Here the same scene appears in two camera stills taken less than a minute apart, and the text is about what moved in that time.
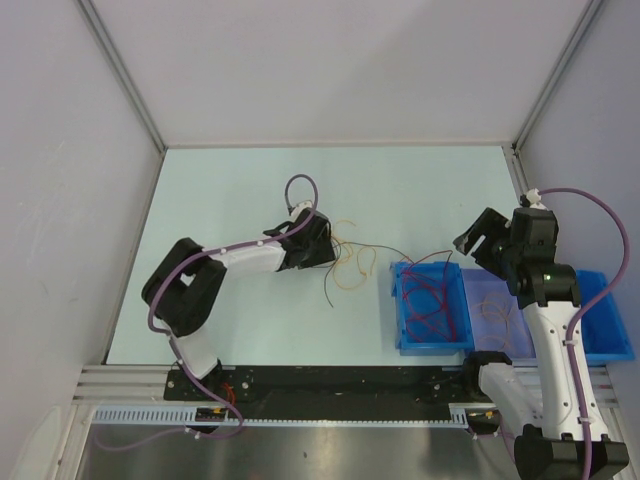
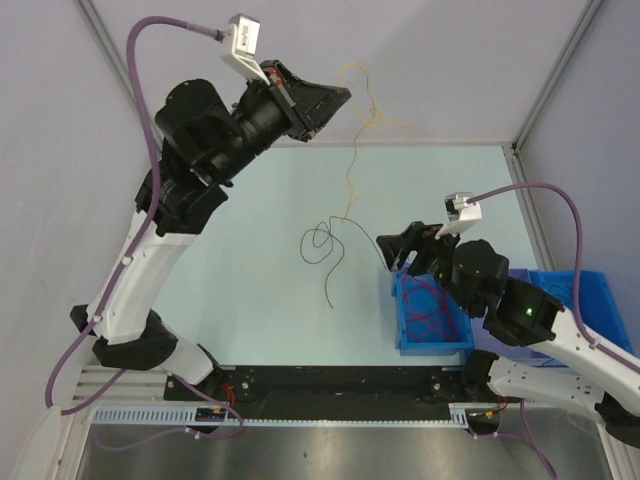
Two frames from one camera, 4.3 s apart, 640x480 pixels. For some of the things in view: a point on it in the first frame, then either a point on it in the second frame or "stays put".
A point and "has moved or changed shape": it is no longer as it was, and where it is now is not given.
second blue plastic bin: (605, 337) stays put
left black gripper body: (317, 252) to (280, 96)
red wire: (443, 284) has moved or changed shape
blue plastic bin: (432, 314) stays put
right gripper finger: (488, 221) to (396, 247)
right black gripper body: (494, 253) to (434, 255)
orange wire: (358, 263) to (377, 117)
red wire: (428, 314) to (445, 304)
